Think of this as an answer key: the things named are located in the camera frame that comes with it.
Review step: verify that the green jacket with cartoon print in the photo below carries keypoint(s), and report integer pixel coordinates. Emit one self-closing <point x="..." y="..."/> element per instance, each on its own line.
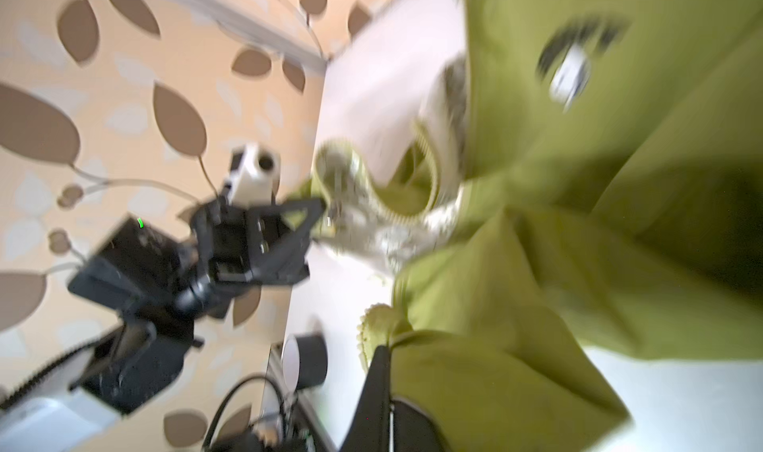
<point x="587" y="173"/>

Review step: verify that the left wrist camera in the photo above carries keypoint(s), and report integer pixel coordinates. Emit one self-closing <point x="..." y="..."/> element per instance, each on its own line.
<point x="254" y="176"/>

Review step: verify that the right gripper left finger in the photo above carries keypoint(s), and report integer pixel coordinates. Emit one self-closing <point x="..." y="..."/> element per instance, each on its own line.
<point x="370" y="430"/>

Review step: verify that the grey tape roll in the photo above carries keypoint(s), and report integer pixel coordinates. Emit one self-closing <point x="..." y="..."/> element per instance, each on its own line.
<point x="304" y="362"/>

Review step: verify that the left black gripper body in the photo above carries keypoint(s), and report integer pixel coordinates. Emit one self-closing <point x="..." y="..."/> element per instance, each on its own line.
<point x="218" y="275"/>

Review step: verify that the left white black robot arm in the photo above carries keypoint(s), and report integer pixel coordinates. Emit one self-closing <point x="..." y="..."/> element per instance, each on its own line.
<point x="159" y="288"/>

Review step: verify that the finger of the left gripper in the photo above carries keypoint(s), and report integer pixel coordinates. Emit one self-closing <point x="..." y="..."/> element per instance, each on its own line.
<point x="278" y="238"/>

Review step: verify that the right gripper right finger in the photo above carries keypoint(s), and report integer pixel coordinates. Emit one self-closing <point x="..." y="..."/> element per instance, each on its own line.
<point x="413" y="431"/>

